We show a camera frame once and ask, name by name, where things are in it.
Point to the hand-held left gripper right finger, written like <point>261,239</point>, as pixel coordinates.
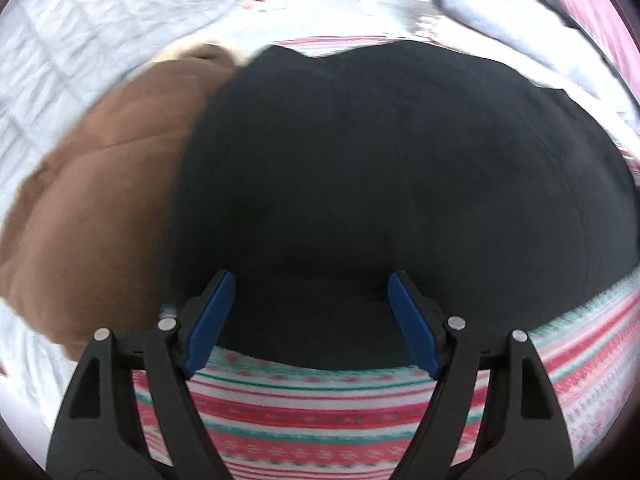
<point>412,325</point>

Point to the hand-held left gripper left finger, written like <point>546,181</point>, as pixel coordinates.
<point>210,325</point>

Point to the black quilted jacket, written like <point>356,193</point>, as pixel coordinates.
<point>375,185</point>

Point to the red and green patterned blanket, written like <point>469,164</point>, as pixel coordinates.
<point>310,410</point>

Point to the brown folded garment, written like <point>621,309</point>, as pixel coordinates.
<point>100,185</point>

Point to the grey quilted headboard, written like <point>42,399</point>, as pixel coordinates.
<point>75,35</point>

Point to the light blue fleece blanket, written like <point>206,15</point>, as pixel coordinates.
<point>500,10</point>

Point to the pink velvet pillow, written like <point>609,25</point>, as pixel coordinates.
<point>585,5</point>

